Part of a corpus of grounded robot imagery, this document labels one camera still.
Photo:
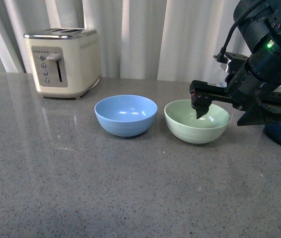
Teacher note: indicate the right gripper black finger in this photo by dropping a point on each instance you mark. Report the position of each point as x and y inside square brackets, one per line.
[265, 111]
[203, 94]

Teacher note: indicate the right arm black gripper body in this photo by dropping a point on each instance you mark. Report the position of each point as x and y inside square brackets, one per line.
[252, 81]

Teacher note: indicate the green bowl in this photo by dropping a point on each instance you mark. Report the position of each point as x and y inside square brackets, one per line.
[182, 122]

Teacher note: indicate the blue bowl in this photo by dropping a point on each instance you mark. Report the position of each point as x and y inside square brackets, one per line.
[126, 115]

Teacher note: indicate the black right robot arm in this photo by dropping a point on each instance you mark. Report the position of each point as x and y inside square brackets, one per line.
[259, 22]

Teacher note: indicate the white curtain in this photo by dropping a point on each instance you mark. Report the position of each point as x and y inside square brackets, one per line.
[171, 40]

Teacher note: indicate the cream toaster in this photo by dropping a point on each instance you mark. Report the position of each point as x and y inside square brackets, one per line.
[65, 61]

